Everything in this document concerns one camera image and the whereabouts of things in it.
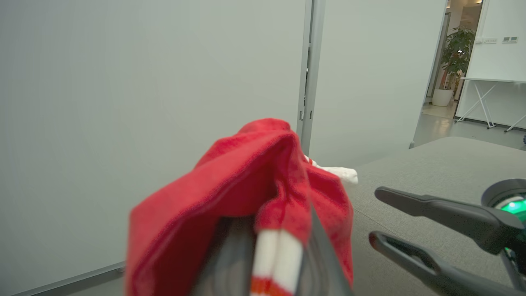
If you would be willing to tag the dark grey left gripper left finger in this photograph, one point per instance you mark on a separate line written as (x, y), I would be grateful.
(230, 263)

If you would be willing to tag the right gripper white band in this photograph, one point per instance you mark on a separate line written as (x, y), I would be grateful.
(513, 203)

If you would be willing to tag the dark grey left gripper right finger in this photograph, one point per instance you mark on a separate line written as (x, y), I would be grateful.
(320, 271)

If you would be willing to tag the red and white garment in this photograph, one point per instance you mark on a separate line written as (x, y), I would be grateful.
(197, 205)

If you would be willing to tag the grey fabric sofa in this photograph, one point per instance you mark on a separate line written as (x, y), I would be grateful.
(431, 168)

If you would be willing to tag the white plant pot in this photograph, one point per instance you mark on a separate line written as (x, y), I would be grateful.
(442, 98)

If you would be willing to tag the white folding table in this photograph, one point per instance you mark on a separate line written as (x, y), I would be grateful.
(489, 80)

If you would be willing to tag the green potted plant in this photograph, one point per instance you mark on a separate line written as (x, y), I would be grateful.
(458, 53)

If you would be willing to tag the grey partition base rail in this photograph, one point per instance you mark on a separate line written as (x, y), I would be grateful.
(82, 279)

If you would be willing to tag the grey metal partition frame post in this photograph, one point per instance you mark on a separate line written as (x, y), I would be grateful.
(314, 61)

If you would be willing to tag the white wall switch panel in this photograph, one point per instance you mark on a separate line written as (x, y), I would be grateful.
(510, 39)
(487, 40)

